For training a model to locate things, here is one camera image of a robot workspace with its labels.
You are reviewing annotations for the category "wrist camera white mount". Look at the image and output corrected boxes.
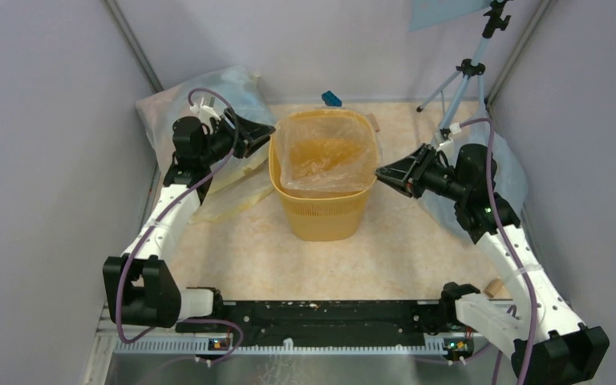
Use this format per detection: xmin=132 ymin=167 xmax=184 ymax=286
xmin=190 ymin=99 xmax=221 ymax=127
xmin=435 ymin=123 xmax=461 ymax=156

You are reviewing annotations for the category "yellow plastic trash bin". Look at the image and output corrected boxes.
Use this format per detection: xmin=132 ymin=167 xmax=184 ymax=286
xmin=269 ymin=137 xmax=376 ymax=241

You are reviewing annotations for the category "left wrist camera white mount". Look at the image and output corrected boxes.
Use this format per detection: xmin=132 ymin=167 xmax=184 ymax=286
xmin=190 ymin=99 xmax=221 ymax=127

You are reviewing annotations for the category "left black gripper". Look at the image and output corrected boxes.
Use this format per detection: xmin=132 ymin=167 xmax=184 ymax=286
xmin=199 ymin=107 xmax=275 ymax=165

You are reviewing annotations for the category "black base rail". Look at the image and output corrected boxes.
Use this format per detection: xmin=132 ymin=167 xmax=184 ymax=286
xmin=175 ymin=300 xmax=466 ymax=347

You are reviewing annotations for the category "blue toy brick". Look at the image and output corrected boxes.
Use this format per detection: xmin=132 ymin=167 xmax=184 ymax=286
xmin=321 ymin=91 xmax=342 ymax=107

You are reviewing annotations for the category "yellow plastic bag on floor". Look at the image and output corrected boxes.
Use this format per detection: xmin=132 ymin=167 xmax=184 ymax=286
xmin=188 ymin=156 xmax=274 ymax=225

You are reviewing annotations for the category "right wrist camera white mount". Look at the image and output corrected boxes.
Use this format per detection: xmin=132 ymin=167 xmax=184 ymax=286
xmin=435 ymin=123 xmax=461 ymax=156

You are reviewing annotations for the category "light blue tripod stand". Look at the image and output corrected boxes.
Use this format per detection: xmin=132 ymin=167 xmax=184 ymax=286
xmin=409 ymin=0 xmax=511 ymax=133

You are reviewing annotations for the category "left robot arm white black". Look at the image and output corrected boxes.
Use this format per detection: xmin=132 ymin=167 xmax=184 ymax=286
xmin=103 ymin=107 xmax=275 ymax=328

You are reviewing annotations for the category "large stuffed bag left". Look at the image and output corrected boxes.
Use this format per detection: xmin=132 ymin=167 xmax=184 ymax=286
xmin=136 ymin=66 xmax=277 ymax=173

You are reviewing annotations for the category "wooden cylinder near right base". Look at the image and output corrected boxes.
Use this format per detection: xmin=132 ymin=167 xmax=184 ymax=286
xmin=483 ymin=278 xmax=504 ymax=298

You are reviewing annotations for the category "blue stuffed bag right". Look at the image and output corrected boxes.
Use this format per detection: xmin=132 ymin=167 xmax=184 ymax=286
xmin=417 ymin=122 xmax=529 ymax=243

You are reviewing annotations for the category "white cable duct strip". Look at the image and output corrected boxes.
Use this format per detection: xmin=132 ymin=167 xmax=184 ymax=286
xmin=114 ymin=337 xmax=447 ymax=355

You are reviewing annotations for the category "wooden block rear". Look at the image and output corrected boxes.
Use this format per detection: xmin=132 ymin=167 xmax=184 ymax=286
xmin=366 ymin=114 xmax=380 ymax=132

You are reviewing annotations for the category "clear plastic trash bag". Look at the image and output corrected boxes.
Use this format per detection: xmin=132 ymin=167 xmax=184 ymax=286
xmin=273 ymin=108 xmax=380 ymax=197

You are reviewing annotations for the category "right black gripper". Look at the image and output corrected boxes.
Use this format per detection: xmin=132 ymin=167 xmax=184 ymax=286
xmin=374 ymin=144 xmax=468 ymax=202

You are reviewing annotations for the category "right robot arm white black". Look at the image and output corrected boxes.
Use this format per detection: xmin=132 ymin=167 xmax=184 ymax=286
xmin=375 ymin=144 xmax=610 ymax=384

